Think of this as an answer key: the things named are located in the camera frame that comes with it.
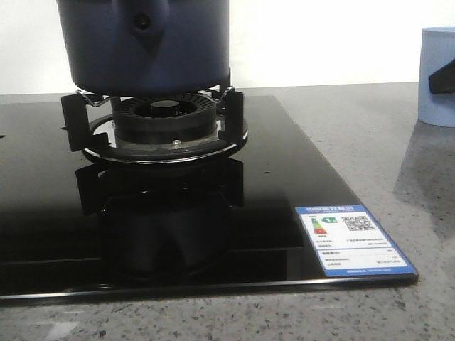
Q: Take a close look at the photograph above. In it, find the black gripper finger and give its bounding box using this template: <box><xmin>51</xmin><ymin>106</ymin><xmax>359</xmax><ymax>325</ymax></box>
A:
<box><xmin>429</xmin><ymin>60</ymin><xmax>455</xmax><ymax>94</ymax></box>

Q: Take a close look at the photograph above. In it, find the light blue ribbed plastic cup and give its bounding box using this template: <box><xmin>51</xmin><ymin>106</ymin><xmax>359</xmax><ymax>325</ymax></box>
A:
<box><xmin>418</xmin><ymin>27</ymin><xmax>454</xmax><ymax>127</ymax></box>

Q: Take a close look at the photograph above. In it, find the dark blue cooking pot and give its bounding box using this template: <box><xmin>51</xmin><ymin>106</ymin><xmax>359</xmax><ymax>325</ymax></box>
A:
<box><xmin>57</xmin><ymin>1</ymin><xmax>230</xmax><ymax>97</ymax></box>

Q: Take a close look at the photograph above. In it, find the black pot support grate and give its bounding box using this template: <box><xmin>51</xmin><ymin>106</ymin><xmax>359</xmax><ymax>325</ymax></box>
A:
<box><xmin>61</xmin><ymin>77</ymin><xmax>248</xmax><ymax>166</ymax></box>

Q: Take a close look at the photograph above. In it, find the blue energy label sticker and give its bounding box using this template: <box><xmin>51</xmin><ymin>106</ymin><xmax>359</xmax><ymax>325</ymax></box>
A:
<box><xmin>296</xmin><ymin>205</ymin><xmax>416</xmax><ymax>277</ymax></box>

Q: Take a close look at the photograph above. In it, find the black round gas burner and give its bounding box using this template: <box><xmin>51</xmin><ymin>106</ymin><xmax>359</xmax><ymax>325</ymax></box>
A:
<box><xmin>113</xmin><ymin>93</ymin><xmax>216</xmax><ymax>144</ymax></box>

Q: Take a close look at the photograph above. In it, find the black glass gas stove top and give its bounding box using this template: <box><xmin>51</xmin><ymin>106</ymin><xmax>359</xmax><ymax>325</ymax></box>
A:
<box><xmin>1</xmin><ymin>97</ymin><xmax>418</xmax><ymax>305</ymax></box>

